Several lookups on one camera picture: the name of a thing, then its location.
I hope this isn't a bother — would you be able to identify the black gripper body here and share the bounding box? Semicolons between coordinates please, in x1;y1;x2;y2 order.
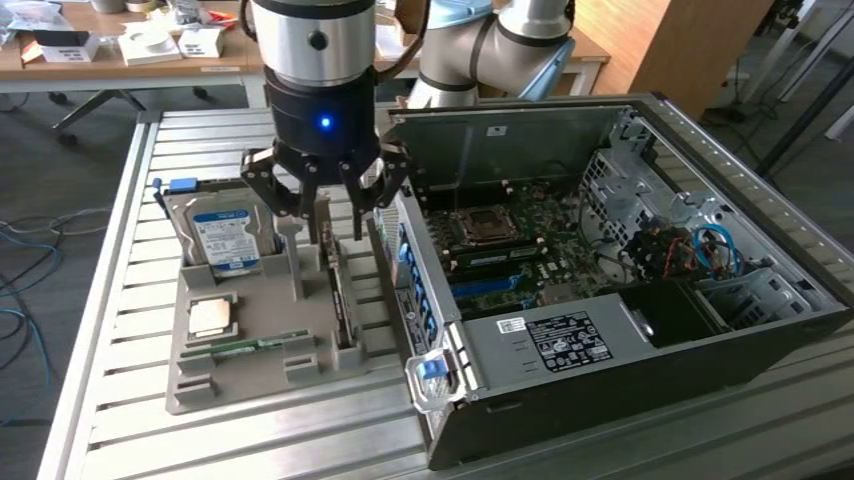
263;67;383;189

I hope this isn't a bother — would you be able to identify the green GPU with metal bracket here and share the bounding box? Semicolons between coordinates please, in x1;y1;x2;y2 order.
318;219;363;351

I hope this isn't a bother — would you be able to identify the metal CPU socket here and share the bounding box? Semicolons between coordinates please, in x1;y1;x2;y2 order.
447;203;521;247

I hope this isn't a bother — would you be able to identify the white paper stack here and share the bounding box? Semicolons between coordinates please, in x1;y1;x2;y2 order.
375;23;423;62

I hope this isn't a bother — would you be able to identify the grey parts rack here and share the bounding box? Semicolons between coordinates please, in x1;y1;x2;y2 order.
165;189;373;416

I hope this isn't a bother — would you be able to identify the small white labelled box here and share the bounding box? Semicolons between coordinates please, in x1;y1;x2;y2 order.
178;27;226;59

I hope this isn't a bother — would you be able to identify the blue expansion slot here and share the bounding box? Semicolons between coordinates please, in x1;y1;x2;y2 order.
451;278;521;301

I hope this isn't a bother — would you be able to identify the green motherboard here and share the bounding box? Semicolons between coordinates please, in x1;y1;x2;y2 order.
426;177;626;321

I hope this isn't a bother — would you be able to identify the silver CPU chip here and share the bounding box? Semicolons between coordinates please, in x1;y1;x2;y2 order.
186;298;234;337

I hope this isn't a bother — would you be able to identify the flat white box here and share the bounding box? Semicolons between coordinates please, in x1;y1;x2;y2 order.
118;20;183;67

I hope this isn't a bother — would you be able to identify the white tape roll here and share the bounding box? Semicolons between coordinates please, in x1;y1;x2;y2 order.
130;27;177;54

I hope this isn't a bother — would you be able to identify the grey chipset heatsink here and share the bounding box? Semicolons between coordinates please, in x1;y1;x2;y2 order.
538;284;577;307

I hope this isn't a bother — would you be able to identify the long wooden desk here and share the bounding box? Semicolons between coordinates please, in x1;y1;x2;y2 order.
0;0;429;109

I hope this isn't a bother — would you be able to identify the silver perforated disk bay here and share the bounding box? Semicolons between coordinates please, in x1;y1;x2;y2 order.
578;147;680;246

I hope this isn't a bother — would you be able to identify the blue case latch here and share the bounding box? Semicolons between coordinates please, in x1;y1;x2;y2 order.
414;358;447;385

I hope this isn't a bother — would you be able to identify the grey power supply unit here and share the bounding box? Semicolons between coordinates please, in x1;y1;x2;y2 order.
459;293;654;392

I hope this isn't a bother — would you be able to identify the white box with black insert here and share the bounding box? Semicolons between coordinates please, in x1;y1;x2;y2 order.
31;29;102;64

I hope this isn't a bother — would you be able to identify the wooden cabinet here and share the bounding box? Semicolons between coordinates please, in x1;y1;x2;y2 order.
626;0;780;121

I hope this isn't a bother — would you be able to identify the black open PC case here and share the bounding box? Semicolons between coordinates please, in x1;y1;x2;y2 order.
363;91;854;472

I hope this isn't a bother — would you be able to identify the hard disk with blue bracket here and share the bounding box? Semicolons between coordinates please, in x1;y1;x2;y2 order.
153;175;281;279

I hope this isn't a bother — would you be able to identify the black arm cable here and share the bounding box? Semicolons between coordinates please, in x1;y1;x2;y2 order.
370;0;430;81

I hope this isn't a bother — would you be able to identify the white floor cable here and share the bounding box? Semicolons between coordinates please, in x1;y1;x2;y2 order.
0;207;113;237

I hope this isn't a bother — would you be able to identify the dark wheeled leg frame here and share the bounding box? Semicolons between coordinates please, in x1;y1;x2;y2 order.
51;87;213;147

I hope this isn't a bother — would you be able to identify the red orange wire bundle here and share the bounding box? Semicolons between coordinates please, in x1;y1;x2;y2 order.
633;227;702;281

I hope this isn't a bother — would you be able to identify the blue floor cable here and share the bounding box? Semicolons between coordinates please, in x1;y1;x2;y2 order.
0;219;62;426

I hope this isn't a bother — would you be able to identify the blue wire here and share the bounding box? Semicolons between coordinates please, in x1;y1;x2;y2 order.
692;224;748;274

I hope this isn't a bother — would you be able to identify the white metal table frame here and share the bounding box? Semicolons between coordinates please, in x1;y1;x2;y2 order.
730;0;854;141

